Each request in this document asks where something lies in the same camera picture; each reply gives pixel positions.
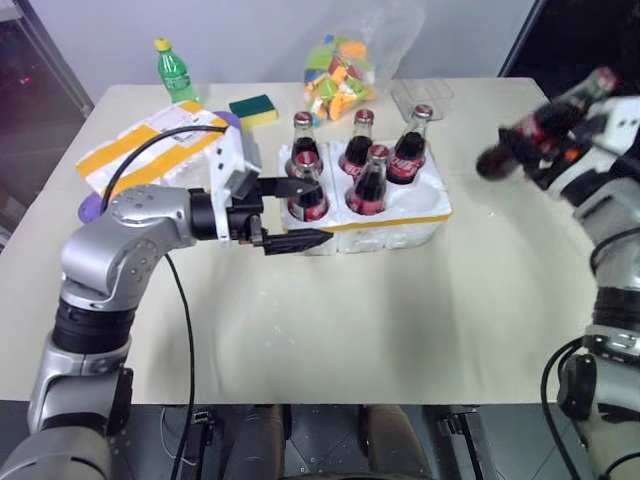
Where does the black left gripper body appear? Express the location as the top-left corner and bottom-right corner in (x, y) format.
(224, 177), (271, 249)

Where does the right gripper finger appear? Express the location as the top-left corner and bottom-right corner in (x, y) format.
(498, 126), (562, 162)
(521, 153), (567, 191)

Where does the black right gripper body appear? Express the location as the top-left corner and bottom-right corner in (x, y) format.
(544, 113), (607, 177)

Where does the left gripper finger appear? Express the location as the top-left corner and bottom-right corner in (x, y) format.
(257, 177), (324, 199)
(260, 228), (335, 258)

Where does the glass cola bottle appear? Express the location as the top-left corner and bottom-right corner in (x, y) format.
(286, 149), (332, 222)
(286, 110), (322, 174)
(473, 66), (622, 180)
(339, 108), (377, 177)
(386, 103), (434, 186)
(345, 143), (393, 217)

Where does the yellow taped white foam box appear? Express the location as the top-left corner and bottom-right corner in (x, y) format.
(74, 99), (242, 199)

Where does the white foam crate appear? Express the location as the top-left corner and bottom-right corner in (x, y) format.
(276, 138), (454, 258)

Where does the green and yellow sponge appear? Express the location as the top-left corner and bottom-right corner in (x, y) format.
(228, 93), (280, 133)

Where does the clear plastic container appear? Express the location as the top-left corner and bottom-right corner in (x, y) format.
(390, 76), (456, 124)

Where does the plastic bag of coloured blocks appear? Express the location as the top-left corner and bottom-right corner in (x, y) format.
(301, 8), (427, 124)

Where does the purple flat plate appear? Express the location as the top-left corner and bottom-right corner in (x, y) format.
(77, 110), (247, 224)

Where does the green bottle yellow cap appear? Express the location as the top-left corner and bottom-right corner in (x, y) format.
(153, 37), (202, 105)

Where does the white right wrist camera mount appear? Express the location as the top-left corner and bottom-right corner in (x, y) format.
(583, 96), (640, 157)

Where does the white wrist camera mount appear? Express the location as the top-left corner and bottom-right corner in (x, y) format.
(583, 96), (640, 157)
(207, 124), (264, 245)

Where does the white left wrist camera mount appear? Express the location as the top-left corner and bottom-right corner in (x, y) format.
(207, 124), (264, 245)

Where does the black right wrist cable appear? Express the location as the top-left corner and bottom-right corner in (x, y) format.
(589, 231), (640, 275)

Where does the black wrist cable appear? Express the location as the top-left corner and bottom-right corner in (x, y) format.
(102, 124), (226, 209)
(589, 231), (640, 275)

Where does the dark door frame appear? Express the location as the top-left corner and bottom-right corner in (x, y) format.
(498, 0), (547, 79)

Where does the black hanging cable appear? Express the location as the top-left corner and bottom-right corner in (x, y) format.
(163, 251), (197, 480)

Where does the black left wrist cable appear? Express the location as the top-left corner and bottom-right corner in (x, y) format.
(102, 124), (226, 209)

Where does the black table frame bracket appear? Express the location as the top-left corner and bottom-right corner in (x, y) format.
(188, 407), (217, 480)

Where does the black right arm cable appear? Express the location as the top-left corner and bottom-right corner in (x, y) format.
(541, 336), (597, 480)

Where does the thin white cable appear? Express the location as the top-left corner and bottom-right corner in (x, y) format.
(158, 406), (202, 467)

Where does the grey window frame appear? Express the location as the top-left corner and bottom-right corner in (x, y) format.
(13, 0), (96, 120)

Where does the black table frame leg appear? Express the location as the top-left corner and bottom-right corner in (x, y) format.
(436, 406), (487, 480)

